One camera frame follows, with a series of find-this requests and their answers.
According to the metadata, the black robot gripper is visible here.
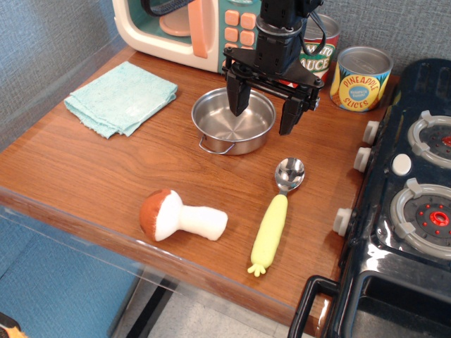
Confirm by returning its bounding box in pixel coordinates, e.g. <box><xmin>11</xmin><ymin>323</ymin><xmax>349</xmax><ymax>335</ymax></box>
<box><xmin>223</xmin><ymin>16</ymin><xmax>324</xmax><ymax>136</ymax></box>

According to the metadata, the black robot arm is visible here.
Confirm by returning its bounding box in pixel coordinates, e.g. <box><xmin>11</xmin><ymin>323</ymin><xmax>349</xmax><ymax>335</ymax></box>
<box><xmin>223</xmin><ymin>1</ymin><xmax>325</xmax><ymax>135</ymax></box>

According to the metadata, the light blue folded cloth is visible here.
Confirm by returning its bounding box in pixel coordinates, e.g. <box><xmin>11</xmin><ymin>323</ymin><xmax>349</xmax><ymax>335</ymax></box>
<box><xmin>64</xmin><ymin>61</ymin><xmax>178</xmax><ymax>139</ymax></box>

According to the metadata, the small stainless steel pot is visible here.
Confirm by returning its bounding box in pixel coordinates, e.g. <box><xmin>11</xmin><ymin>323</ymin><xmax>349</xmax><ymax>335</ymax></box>
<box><xmin>191</xmin><ymin>88</ymin><xmax>276</xmax><ymax>156</ymax></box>

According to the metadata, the tomato sauce can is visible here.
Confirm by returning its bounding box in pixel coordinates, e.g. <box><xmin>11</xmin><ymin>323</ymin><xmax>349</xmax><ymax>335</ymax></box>
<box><xmin>299</xmin><ymin>13</ymin><xmax>340</xmax><ymax>85</ymax></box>

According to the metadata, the toy microwave oven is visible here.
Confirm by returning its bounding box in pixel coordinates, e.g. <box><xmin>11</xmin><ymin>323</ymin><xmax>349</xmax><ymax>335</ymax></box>
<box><xmin>113</xmin><ymin>0</ymin><xmax>261</xmax><ymax>73</ymax></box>

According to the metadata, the pineapple slices can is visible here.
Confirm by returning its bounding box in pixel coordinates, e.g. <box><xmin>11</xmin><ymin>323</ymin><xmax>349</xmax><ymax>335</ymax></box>
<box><xmin>330</xmin><ymin>46</ymin><xmax>393</xmax><ymax>112</ymax></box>

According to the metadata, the plush brown white mushroom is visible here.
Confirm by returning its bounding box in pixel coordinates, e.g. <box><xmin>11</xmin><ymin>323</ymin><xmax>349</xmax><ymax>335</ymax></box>
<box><xmin>139</xmin><ymin>189</ymin><xmax>228</xmax><ymax>242</ymax></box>

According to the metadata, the black toy stove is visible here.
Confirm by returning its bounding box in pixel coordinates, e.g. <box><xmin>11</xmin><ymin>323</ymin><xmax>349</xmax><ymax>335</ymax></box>
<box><xmin>289</xmin><ymin>58</ymin><xmax>450</xmax><ymax>337</ymax></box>

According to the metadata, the spoon with yellow handle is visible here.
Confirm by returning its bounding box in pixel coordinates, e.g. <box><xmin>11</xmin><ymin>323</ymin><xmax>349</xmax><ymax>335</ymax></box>
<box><xmin>247</xmin><ymin>157</ymin><xmax>305</xmax><ymax>277</ymax></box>

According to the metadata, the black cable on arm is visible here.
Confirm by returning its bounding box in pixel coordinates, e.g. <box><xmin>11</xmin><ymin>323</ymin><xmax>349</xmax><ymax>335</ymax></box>
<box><xmin>299</xmin><ymin>9</ymin><xmax>327</xmax><ymax>57</ymax></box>

